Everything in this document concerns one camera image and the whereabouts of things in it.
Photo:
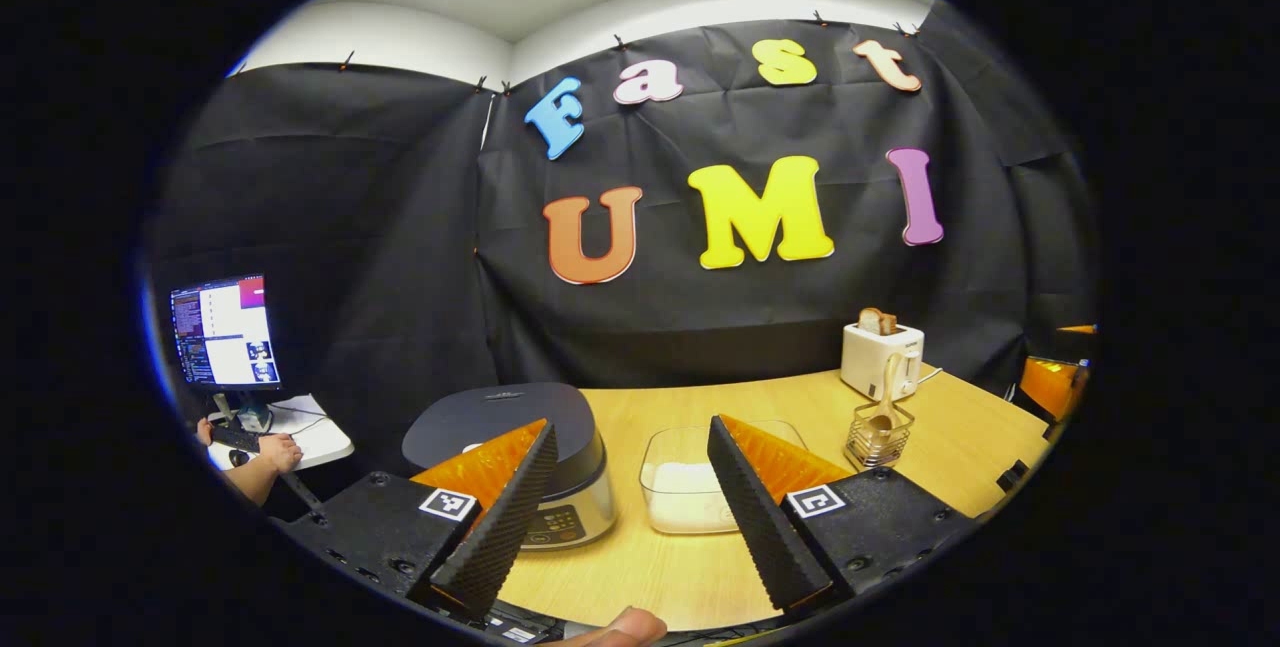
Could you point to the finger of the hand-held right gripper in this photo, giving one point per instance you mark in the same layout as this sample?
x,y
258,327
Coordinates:
x,y
1048,387
1078,329

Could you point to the small teal box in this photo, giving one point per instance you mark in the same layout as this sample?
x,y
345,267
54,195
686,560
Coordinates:
x,y
255,417

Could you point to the black backdrop cloth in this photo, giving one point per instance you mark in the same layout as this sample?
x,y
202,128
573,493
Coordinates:
x,y
400,227

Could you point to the black keyboard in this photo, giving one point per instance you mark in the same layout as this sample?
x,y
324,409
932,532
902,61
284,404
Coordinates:
x,y
235,439

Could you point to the white rice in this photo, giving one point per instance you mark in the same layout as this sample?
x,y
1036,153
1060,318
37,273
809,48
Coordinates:
x,y
690,497

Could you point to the silver black rice cooker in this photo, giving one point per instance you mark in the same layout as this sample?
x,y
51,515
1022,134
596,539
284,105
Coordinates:
x,y
480,417

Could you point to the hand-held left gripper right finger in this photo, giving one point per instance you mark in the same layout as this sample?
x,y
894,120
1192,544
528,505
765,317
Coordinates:
x,y
760,527

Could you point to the clear plastic container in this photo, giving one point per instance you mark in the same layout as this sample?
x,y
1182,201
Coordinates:
x,y
680,447

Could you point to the toy bread slice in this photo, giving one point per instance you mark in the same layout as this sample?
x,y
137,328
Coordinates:
x,y
870,321
890,325

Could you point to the white toaster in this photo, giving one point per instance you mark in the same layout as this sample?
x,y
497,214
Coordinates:
x,y
880,362

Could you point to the white side table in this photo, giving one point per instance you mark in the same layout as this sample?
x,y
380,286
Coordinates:
x,y
320,437

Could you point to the computer monitor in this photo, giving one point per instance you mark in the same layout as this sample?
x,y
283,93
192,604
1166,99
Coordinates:
x,y
225,332

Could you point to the wooden spoon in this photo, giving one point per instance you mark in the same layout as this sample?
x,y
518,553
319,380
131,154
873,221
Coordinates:
x,y
885,397

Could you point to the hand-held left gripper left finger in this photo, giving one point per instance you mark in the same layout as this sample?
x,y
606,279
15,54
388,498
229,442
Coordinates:
x,y
500,537

